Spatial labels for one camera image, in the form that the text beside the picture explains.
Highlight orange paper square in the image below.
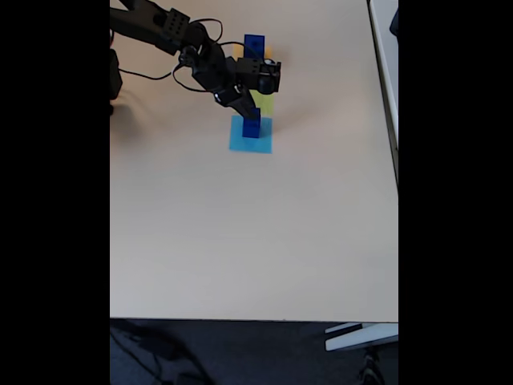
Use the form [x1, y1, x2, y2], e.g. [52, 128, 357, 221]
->
[232, 43, 273, 59]

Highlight light blue paper square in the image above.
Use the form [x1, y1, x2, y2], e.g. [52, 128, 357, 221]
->
[228, 115, 274, 155]

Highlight medium blue cube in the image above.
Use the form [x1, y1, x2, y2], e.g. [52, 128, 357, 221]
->
[241, 115, 262, 140]

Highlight large blue cube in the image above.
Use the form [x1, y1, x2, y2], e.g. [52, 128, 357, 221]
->
[244, 34, 266, 62]

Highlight green paper square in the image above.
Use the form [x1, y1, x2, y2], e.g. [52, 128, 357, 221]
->
[248, 90, 276, 118]

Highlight white neighbouring desk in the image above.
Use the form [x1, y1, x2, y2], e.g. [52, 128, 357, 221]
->
[367, 0, 399, 196]

